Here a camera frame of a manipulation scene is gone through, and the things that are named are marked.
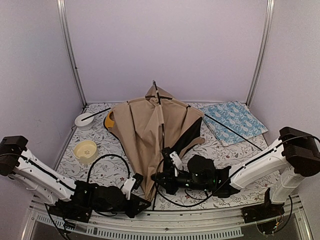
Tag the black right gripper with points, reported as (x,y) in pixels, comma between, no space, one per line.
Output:
(168,182)

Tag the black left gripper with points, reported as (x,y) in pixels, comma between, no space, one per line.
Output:
(133,210)

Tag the beige pet tent fabric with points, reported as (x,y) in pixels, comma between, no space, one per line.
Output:
(137,127)

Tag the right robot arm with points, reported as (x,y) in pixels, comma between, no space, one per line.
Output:
(295,151)

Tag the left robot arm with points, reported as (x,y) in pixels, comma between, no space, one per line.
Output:
(67,198)

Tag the cream paw print bowl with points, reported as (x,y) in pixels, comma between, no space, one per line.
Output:
(86,152)

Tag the yellow bear bowl stand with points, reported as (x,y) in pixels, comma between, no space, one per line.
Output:
(109,121)

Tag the white ceramic bowl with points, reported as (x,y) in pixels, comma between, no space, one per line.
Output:
(84,121)

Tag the blue snowman print cushion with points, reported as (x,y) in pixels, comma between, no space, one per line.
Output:
(232,122)

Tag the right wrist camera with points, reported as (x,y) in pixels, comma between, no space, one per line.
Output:
(171,161)

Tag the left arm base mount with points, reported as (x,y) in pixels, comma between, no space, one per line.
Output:
(71,211)

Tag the aluminium front rail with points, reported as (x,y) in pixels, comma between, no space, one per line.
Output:
(205,224)

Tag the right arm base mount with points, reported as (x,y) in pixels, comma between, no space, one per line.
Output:
(262,211)

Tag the aluminium right corner post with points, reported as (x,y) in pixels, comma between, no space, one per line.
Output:
(262,50)

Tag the aluminium corner post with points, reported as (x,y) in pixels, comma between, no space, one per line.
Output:
(262,50)
(61,7)

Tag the aluminium left corner post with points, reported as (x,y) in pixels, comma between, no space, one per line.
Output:
(61,7)

